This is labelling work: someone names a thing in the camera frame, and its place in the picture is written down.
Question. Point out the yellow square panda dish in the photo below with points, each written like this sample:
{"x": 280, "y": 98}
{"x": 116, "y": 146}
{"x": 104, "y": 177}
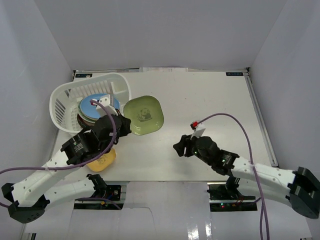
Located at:
{"x": 103, "y": 162}

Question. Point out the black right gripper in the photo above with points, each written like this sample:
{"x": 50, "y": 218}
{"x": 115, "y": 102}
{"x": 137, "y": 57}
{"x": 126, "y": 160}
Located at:
{"x": 185, "y": 142}

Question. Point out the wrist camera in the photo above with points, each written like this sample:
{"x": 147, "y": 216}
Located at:
{"x": 108, "y": 102}
{"x": 198, "y": 129}

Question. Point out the pale orange round plate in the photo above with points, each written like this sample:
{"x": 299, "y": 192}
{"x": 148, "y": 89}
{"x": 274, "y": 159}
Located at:
{"x": 84, "y": 118}

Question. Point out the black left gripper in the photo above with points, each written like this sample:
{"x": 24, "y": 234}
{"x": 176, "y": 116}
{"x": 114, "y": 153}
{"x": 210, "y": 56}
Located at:
{"x": 125, "y": 124}

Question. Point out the light blue plate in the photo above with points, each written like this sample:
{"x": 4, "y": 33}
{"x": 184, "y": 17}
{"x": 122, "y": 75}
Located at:
{"x": 90, "y": 111}

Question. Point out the white plastic dish bin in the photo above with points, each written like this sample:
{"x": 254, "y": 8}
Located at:
{"x": 63, "y": 105}

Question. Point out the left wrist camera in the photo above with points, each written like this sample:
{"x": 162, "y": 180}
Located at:
{"x": 108, "y": 102}

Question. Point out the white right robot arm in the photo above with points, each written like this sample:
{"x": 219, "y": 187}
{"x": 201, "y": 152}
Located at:
{"x": 298, "y": 189}

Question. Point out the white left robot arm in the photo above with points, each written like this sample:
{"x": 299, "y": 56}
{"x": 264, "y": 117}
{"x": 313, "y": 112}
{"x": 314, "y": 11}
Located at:
{"x": 39, "y": 192}

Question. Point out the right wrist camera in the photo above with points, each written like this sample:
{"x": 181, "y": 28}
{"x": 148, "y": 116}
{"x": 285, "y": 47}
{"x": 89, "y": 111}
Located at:
{"x": 198, "y": 129}

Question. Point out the green square panda dish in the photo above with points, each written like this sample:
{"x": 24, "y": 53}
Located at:
{"x": 145, "y": 113}

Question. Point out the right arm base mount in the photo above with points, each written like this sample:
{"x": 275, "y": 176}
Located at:
{"x": 220, "y": 201}

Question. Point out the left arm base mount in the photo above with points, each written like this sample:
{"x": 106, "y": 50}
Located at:
{"x": 114, "y": 199}

